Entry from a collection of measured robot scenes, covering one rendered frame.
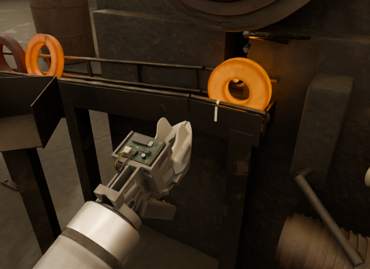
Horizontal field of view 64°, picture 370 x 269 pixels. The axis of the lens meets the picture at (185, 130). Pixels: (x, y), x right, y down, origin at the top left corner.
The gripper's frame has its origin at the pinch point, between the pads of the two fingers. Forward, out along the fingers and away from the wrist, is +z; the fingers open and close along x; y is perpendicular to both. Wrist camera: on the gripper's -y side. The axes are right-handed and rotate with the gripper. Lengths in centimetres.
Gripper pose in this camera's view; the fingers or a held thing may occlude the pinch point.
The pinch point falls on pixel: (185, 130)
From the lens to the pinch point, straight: 54.3
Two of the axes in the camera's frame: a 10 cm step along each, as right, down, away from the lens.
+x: -8.7, -2.5, 4.3
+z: 4.7, -6.8, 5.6
